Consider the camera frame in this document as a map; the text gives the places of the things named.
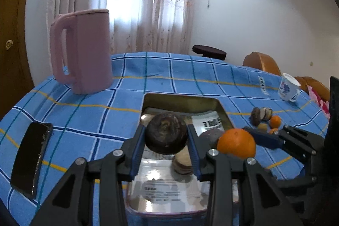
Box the pink kettle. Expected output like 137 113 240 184
50 9 113 95

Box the small dark brown fruit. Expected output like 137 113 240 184
250 107 261 126

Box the wooden door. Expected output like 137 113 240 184
0 0 43 121

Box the metal tray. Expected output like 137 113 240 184
126 93 239 216

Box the white mug with blue print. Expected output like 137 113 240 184
278 73 302 103

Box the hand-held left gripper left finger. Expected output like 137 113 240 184
30 125 147 226

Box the wooden chair back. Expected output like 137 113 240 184
243 52 282 76
295 76 331 103

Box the floral sheer curtain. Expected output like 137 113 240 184
46 0 198 68

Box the dark brown round fruit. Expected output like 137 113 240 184
144 113 188 155

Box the large orange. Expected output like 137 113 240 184
217 129 257 160

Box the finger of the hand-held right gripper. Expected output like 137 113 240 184
275 156 319 189
243 125 326 161

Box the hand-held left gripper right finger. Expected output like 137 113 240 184
187 124 305 226

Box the black smartphone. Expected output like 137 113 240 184
10 122 54 199

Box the blue plaid tablecloth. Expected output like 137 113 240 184
0 52 330 226

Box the pink cloth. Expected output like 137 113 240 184
307 85 330 118

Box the striped brown fruit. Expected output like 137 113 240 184
260 107 273 121

